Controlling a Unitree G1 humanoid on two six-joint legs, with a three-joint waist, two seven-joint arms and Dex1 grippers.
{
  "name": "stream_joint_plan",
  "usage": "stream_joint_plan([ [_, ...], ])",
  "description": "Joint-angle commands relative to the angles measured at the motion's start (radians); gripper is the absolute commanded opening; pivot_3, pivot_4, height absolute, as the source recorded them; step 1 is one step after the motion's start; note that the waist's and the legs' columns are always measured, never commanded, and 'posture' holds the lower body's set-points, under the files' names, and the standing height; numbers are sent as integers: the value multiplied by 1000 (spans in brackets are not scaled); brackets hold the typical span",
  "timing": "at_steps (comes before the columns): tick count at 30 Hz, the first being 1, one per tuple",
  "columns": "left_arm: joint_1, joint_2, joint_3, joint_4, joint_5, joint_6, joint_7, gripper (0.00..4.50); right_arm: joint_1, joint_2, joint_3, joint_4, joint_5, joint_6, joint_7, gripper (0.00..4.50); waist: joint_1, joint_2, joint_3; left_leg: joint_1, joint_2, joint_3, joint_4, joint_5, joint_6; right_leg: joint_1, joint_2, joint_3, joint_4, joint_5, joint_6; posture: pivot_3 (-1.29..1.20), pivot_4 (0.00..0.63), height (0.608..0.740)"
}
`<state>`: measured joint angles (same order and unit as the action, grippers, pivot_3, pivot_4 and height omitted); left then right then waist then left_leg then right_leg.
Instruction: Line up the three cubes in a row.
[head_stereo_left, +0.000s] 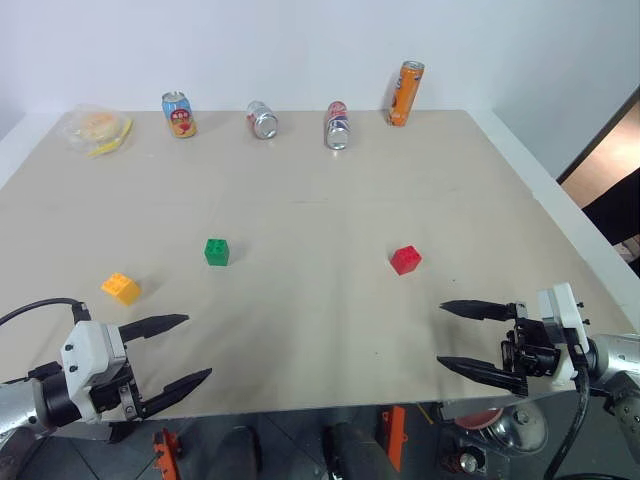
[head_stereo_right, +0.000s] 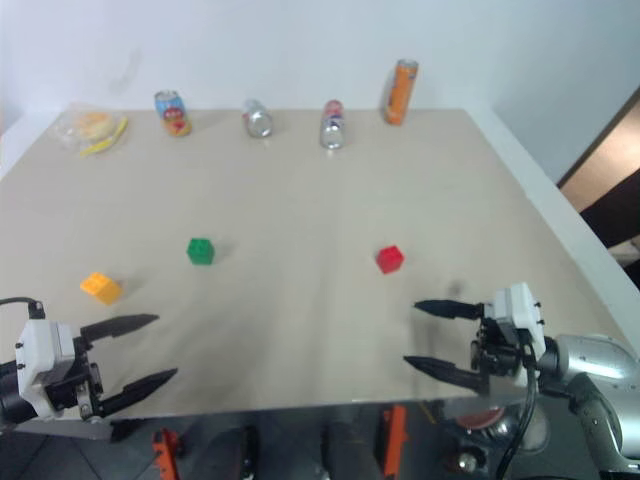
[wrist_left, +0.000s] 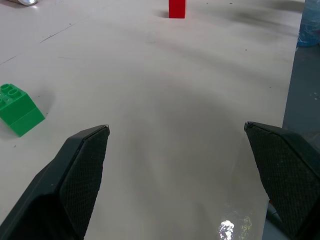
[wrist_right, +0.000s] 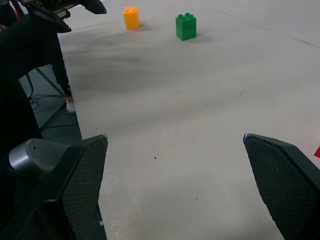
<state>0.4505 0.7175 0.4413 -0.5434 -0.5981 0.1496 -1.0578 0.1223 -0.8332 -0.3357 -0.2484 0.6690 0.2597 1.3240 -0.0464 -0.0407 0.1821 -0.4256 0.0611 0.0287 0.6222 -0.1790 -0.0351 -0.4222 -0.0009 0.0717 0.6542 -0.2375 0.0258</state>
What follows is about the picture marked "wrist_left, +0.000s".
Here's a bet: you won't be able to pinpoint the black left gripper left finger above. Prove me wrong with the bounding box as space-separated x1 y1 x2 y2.
0 124 110 240

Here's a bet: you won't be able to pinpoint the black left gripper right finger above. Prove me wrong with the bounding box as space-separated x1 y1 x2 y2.
243 121 320 240

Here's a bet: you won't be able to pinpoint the green toy brick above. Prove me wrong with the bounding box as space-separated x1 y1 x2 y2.
0 83 46 138

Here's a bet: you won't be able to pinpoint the blue plastic bag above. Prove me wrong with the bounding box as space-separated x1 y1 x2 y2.
296 0 320 48

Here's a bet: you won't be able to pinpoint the red toy brick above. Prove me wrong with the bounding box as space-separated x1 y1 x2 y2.
168 0 187 19

